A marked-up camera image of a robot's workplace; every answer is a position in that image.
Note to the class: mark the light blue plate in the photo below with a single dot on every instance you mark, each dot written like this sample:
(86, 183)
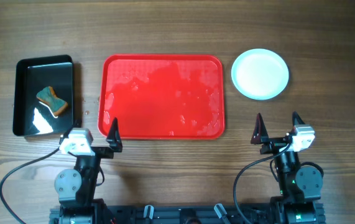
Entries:
(260, 74)

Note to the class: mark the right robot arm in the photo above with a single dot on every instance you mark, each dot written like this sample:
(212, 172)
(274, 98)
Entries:
(300, 183)

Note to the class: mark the black water tray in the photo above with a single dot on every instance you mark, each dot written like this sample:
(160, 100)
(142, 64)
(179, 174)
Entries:
(31, 116)

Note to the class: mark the red plastic tray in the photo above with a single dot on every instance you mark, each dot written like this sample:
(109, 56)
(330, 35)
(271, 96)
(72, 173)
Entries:
(163, 96)

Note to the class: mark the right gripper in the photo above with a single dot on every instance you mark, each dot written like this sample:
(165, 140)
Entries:
(260, 136)

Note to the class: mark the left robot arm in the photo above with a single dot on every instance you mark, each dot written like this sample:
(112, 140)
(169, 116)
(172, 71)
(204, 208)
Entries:
(76, 186)

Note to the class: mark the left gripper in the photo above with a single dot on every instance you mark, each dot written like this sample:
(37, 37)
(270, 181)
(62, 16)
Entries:
(105, 153)

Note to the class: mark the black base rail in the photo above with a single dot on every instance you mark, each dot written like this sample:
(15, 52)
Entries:
(254, 212)

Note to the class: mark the orange green sponge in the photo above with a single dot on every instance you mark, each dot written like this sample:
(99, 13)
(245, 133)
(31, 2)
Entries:
(48, 97)

